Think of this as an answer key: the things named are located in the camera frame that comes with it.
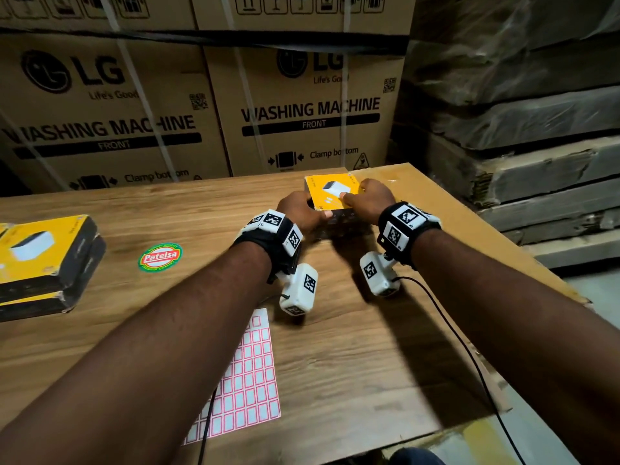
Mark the person's right hand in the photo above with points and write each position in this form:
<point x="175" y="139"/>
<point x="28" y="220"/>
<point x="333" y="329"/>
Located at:
<point x="370" y="200"/>

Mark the person's right leg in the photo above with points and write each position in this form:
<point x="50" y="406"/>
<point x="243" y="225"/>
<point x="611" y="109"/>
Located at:
<point x="416" y="457"/>

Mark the sheet of red-bordered labels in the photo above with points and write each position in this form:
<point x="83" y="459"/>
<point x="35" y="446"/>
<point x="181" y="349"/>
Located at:
<point x="247" y="392"/>

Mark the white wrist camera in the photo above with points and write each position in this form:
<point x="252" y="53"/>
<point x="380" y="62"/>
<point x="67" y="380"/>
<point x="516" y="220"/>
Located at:
<point x="379" y="273"/>
<point x="299" y="290"/>

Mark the person's left forearm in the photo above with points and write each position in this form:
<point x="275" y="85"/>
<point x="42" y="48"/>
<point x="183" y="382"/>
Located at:
<point x="126" y="363"/>

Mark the stack of large printed cartons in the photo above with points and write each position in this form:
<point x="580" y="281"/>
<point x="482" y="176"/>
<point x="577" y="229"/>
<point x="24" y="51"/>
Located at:
<point x="145" y="116"/>

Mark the black wristband with marker tags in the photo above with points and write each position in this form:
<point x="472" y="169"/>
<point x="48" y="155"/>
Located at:
<point x="269" y="242"/>
<point x="404" y="232"/>

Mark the round green red sticker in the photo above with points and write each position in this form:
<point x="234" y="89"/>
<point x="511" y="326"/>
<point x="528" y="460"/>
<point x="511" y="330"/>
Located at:
<point x="160" y="257"/>

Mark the person's right forearm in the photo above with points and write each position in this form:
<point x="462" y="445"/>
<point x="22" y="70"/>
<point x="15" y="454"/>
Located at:
<point x="523" y="324"/>

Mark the plastic wrapped cardboard stack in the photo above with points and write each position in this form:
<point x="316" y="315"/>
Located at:
<point x="523" y="116"/>

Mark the group of yellow boxes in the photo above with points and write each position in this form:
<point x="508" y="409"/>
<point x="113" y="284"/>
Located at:
<point x="43" y="266"/>

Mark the person's left hand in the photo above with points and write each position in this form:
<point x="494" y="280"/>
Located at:
<point x="300" y="210"/>

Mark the black stretch wrap band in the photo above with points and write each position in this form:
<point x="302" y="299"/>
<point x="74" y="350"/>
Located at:
<point x="242" y="41"/>

